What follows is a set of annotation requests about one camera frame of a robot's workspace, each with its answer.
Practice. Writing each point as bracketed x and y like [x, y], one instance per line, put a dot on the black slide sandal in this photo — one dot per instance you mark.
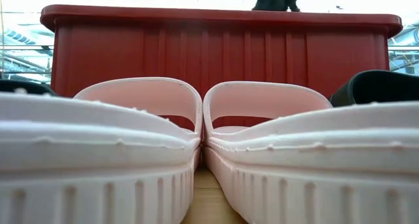
[23, 86]
[376, 86]

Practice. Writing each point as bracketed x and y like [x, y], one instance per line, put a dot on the white slide sandal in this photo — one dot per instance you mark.
[311, 145]
[98, 145]

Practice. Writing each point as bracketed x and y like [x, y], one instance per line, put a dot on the red plastic bin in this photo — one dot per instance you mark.
[229, 47]

